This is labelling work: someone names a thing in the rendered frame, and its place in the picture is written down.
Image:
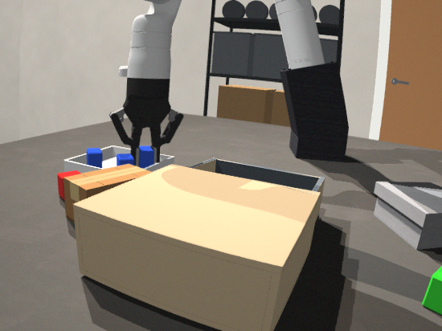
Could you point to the green block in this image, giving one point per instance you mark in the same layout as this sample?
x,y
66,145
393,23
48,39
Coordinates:
x,y
433,296

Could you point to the red block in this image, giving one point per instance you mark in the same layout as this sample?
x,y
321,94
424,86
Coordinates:
x,y
60,181

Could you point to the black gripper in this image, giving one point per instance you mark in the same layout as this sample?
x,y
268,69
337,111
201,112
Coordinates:
x,y
145,108

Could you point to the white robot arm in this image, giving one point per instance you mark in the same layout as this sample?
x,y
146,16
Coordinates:
x,y
149,56

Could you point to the brown cardboard box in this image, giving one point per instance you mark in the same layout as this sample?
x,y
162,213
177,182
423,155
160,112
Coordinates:
x,y
81,186

